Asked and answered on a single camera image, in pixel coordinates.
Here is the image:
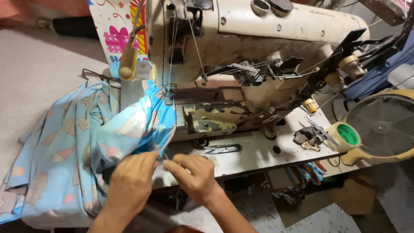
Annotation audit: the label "yellow electric fan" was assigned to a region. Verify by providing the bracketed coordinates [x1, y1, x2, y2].
[340, 89, 414, 166]

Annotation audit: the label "person's left hand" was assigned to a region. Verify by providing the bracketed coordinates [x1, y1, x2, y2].
[105, 151, 160, 218]

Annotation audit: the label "light blue printed fabric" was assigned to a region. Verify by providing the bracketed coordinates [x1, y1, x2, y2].
[0, 79, 177, 224]

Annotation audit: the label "colourful gift print bag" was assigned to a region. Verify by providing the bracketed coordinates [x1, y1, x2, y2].
[87, 0, 149, 63]

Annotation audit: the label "cream industrial sewing machine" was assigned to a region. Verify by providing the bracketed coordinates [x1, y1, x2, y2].
[146, 0, 393, 143]

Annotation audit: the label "wooden handled tool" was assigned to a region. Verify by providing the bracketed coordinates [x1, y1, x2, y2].
[118, 0, 147, 81]

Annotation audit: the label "person's right hand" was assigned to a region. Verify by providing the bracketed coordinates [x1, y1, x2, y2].
[162, 153, 225, 206]

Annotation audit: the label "tape roll with green core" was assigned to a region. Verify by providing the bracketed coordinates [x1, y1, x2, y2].
[324, 121, 362, 153]

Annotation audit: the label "metal presser foot part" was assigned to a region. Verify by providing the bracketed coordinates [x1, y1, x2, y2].
[293, 126, 326, 152]

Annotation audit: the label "brown cardboard piece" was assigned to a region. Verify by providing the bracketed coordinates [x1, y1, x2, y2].
[268, 168, 377, 228]

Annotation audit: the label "blue cloth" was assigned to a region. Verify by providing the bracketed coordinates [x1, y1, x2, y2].
[343, 31, 414, 99]

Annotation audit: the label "heap of fabric scraps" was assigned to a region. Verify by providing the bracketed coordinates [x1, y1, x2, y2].
[247, 161, 328, 204]

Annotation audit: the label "black thread snips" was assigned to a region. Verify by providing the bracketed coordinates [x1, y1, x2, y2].
[203, 144, 242, 154]

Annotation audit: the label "eyeglasses with dark frame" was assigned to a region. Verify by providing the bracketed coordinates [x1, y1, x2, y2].
[78, 68, 122, 88]

